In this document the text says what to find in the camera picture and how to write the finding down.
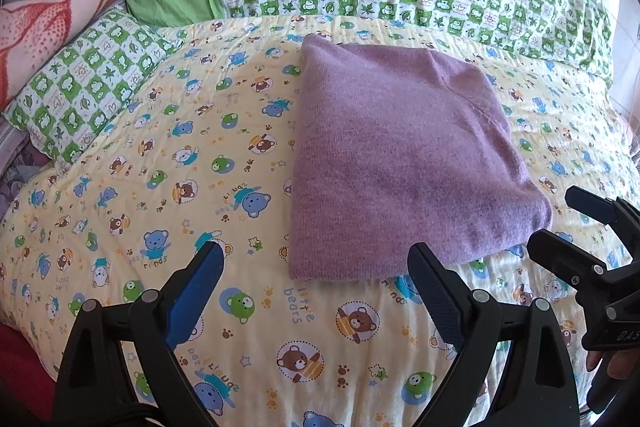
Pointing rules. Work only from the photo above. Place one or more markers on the purple knit sweater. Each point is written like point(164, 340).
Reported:
point(400, 147)

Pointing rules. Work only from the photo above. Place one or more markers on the grey printed bedsheet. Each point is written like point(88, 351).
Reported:
point(15, 157)

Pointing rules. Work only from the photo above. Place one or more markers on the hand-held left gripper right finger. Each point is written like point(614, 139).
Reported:
point(440, 302)

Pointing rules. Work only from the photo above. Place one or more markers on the yellow bear-print quilt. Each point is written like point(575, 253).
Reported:
point(200, 132)

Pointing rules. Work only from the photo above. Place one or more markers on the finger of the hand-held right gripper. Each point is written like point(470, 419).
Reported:
point(560, 257)
point(590, 202)

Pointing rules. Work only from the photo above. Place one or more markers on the person's right hand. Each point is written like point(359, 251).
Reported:
point(627, 367)

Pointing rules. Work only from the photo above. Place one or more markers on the small green checkered pillow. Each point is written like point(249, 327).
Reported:
point(85, 77)

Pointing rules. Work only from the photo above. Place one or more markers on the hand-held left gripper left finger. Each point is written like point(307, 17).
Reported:
point(192, 292)

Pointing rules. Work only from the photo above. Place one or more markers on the person's red clothing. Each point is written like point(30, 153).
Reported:
point(20, 372)

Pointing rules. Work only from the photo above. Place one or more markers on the red floral blanket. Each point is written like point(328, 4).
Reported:
point(45, 22)

